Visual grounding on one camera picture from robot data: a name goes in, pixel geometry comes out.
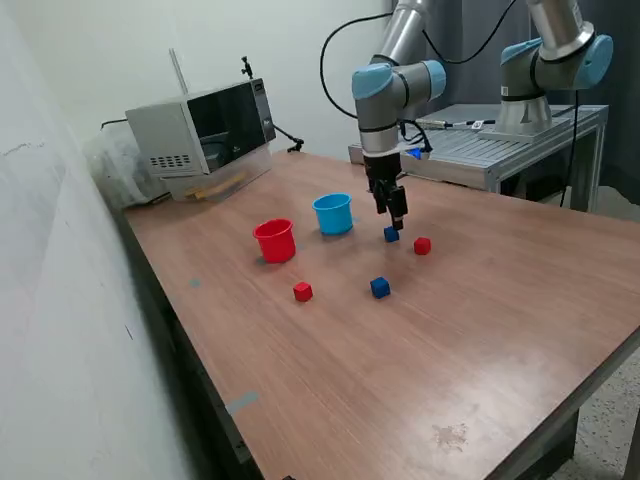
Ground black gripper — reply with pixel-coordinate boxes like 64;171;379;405
363;152;409;231

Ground blue plastic cup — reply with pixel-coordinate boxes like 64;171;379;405
311;192;355;236

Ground aluminium robot mounting table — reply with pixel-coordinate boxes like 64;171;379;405
348;103;610;214

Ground red plastic cup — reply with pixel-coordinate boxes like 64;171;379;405
252;217;297;265

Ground dark grey curtain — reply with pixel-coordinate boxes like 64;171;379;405
389;0;640;206

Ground silver microwave oven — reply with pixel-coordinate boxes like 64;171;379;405
124;77;278;179

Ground long grey tape strip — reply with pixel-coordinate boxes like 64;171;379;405
224;390;260;416

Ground thin white rod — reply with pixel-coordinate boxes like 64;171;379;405
168;47;190;97

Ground grey plastic bag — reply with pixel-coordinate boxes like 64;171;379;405
82;127;171;211

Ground silver connector with cable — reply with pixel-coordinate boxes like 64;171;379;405
414;117;497;131

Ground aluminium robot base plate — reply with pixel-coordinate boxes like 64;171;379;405
478;115;571;144

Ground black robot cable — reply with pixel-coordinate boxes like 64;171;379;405
319;0;582;209

